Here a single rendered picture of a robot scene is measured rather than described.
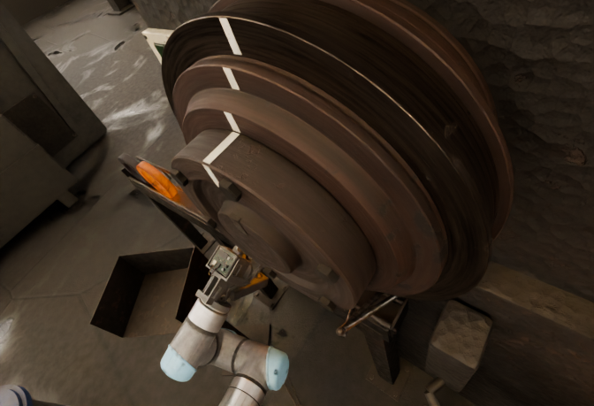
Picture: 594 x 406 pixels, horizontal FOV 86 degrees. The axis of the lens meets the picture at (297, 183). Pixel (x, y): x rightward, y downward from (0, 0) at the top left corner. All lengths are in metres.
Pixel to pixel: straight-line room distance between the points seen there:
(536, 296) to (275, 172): 0.48
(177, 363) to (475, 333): 0.56
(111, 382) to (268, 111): 1.76
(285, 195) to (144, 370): 1.62
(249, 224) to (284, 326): 1.24
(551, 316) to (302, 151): 0.48
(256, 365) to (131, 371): 1.18
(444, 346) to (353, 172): 0.45
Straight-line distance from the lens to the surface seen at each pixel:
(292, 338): 1.55
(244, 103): 0.30
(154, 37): 0.76
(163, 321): 1.09
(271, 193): 0.28
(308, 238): 0.28
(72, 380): 2.10
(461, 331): 0.67
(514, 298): 0.63
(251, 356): 0.78
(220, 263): 0.72
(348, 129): 0.25
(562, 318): 0.64
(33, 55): 3.25
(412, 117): 0.24
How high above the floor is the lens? 1.44
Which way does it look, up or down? 47 degrees down
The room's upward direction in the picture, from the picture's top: 22 degrees counter-clockwise
